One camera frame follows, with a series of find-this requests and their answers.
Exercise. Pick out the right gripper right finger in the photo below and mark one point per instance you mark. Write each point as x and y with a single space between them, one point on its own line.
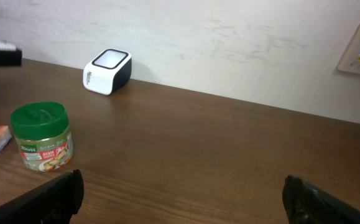
305 203

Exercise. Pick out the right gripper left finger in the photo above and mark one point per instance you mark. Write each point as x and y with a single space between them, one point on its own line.
55 201

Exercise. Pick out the green lid seasoning jar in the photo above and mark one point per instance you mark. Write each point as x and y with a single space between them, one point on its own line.
42 133

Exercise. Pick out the white barcode scanner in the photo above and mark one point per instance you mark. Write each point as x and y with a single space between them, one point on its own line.
108 72

